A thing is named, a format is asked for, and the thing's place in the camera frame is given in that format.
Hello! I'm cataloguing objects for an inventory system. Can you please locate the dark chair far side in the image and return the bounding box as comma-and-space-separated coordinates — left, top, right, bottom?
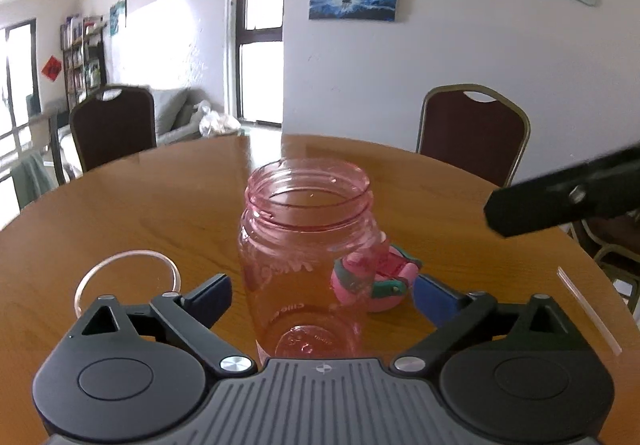
70, 84, 156, 173

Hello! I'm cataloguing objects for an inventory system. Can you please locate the pink green bottle cap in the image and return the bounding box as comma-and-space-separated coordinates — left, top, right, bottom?
331, 243, 423, 313

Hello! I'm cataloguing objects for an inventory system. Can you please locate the dark bookshelf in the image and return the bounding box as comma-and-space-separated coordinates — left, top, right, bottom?
60, 15, 107, 111

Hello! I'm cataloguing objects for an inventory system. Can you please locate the maroon chair lower right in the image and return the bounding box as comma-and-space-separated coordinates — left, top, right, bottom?
570, 213, 639, 316

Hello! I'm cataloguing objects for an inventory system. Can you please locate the clear plastic straw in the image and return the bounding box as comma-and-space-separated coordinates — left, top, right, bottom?
556, 267, 623, 356

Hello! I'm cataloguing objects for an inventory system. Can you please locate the maroon chair gold frame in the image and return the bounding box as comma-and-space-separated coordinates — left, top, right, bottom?
416, 84, 530, 187

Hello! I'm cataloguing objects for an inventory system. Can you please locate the red diamond wall decoration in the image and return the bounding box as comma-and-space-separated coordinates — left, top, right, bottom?
41, 56, 63, 82

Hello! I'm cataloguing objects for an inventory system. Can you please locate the pink transparent water bottle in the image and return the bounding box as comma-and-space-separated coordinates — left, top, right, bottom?
239, 158, 388, 361

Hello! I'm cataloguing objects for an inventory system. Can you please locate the grey sofa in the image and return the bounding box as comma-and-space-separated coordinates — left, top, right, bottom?
150, 87, 214, 146

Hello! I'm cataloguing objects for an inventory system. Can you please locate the wooden armchair with green cloth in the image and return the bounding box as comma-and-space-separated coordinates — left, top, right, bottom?
1, 109, 77, 210

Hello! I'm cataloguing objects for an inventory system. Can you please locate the plastic bag on side table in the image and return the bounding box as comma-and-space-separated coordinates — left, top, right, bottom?
198, 100, 242, 138

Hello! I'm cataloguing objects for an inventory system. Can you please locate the small teal wall picture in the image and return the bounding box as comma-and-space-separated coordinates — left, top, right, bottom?
108, 0, 127, 36

